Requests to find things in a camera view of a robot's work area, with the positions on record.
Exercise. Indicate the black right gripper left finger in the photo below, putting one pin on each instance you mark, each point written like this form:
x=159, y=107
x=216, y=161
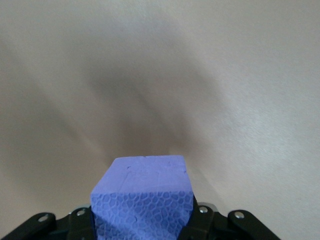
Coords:
x=50, y=227

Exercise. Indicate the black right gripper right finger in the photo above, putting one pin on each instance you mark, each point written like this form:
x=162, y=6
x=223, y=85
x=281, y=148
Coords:
x=225, y=227

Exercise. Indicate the purple foam cube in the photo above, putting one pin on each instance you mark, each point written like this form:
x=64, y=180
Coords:
x=142, y=197

